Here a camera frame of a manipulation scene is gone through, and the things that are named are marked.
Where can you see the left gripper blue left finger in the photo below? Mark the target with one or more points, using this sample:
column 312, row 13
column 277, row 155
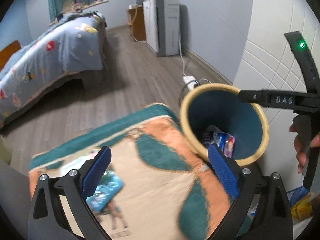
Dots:
column 47, row 219

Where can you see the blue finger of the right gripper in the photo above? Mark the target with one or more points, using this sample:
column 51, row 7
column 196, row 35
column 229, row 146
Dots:
column 259, row 97

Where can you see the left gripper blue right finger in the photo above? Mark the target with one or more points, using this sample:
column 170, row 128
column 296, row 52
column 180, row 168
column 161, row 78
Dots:
column 272, row 218

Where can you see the pink purple snack wrapper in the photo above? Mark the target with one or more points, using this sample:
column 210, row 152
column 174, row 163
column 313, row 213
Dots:
column 229, row 146

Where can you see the teal picture booklet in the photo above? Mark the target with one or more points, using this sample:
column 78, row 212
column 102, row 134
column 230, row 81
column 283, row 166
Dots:
column 109, row 186

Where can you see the blue white snack bag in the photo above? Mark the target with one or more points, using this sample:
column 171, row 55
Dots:
column 213, row 135

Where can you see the yellow teal trash bin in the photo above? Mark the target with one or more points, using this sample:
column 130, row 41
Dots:
column 218, row 104

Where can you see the yellow blue package on floor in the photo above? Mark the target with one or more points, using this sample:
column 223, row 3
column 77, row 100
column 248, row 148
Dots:
column 301, row 203

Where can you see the white power strip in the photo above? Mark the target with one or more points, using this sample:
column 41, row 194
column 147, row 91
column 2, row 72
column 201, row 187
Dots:
column 190, row 82

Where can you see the small green waste bin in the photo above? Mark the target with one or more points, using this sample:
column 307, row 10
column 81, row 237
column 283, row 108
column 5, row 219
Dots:
column 5, row 151

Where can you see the patterned teal orange cushion mat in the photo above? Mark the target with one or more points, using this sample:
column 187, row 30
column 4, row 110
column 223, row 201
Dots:
column 168, row 193

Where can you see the wooden tv cabinet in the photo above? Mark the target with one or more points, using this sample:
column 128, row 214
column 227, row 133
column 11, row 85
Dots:
column 135, row 21

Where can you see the wooden headboard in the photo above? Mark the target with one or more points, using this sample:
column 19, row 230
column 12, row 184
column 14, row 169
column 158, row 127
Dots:
column 8, row 51

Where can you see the bed with blue quilt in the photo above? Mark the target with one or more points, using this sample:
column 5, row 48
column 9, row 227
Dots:
column 72, row 46

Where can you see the clothes pile on windowsill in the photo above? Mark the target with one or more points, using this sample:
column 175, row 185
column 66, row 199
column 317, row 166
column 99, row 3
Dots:
column 70, row 6

